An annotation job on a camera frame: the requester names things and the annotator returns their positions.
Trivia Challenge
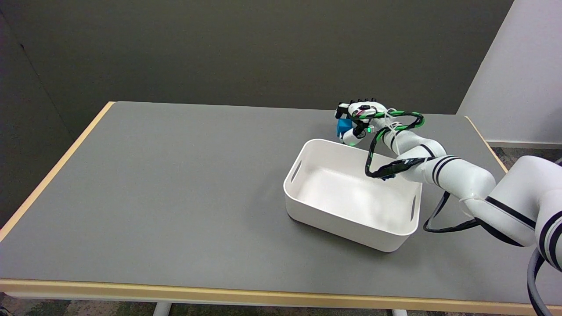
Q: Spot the white plastic bin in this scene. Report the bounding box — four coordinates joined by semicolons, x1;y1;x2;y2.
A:
283;138;423;253

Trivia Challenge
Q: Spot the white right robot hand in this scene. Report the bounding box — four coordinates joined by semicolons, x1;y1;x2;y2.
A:
335;98;389;146

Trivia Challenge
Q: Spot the blue wooden cube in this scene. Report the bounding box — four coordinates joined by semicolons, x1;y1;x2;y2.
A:
336;118;353;139

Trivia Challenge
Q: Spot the black and green cable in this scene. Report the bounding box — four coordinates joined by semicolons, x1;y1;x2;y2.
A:
364;110;425;180

